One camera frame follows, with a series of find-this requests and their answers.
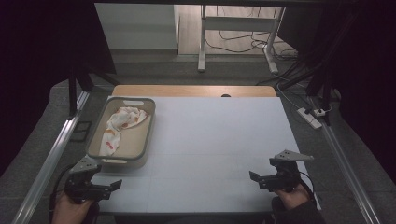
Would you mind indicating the black curtain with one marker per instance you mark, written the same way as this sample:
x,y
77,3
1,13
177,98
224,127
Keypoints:
x,y
358,62
40,62

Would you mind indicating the person's left hand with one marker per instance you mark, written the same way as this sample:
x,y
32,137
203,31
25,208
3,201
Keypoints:
x,y
68,210

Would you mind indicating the white cabinet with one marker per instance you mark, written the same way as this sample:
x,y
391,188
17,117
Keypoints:
x,y
137,26

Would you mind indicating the white cloth with orange print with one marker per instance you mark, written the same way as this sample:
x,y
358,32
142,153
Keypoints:
x,y
120,124

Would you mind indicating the black metal stand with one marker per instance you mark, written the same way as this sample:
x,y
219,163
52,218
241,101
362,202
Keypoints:
x,y
325,93
73,93

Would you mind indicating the white power strip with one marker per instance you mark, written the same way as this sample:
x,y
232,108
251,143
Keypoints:
x,y
308,118

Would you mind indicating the white desk frame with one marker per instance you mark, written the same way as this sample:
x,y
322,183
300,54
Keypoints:
x,y
238,23

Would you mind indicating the black floor bracket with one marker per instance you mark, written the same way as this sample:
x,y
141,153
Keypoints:
x,y
80,131

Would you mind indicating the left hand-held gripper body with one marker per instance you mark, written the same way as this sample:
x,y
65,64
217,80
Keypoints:
x,y
81,183

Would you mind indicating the white table cover sheet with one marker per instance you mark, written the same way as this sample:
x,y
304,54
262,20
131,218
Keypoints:
x,y
211,140

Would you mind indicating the white plug adapter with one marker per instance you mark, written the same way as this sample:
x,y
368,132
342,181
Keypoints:
x,y
319,112

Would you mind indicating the beige basket with grey rim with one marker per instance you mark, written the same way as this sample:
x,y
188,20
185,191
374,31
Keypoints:
x,y
138,143

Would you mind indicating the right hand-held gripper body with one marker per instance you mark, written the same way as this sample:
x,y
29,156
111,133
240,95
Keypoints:
x,y
285,179

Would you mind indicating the person's right hand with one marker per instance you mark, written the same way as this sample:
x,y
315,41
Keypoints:
x,y
292,197

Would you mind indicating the aluminium rail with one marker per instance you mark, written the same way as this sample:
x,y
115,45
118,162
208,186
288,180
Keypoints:
x,y
348,174
49,165

